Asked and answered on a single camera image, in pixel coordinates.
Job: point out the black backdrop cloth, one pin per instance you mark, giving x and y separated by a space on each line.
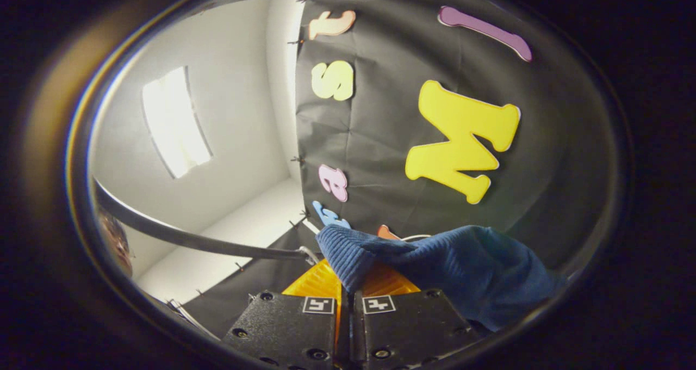
380 141

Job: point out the blue shirt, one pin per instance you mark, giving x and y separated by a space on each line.
467 266

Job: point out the black clothes rack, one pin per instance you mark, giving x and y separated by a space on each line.
217 245

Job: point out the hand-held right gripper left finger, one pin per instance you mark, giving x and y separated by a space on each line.
283 326

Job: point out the person's head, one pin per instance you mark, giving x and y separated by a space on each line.
117 245

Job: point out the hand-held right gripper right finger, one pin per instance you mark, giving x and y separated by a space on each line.
402 326

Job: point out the large ceiling light panel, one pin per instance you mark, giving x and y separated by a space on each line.
176 122

